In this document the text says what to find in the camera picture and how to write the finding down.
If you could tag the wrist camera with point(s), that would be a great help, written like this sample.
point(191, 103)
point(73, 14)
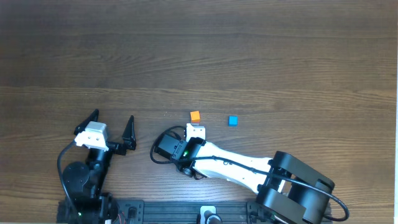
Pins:
point(196, 132)
point(92, 137)

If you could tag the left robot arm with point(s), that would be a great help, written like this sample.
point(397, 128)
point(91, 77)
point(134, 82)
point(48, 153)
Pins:
point(77, 179)

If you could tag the orange cube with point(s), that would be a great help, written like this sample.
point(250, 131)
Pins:
point(195, 116)

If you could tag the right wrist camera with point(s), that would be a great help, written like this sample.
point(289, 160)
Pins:
point(196, 132)

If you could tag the blue cube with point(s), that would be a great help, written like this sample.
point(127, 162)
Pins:
point(233, 121)

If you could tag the mounting rail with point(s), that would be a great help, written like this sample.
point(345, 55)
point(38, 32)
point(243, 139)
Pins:
point(174, 213)

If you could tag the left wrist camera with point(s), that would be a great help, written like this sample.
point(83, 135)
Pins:
point(92, 137)

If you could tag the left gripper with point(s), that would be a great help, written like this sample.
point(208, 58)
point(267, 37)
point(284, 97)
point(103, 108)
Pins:
point(118, 148)

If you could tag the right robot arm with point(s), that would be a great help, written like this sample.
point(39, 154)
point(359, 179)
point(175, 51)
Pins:
point(236, 168)

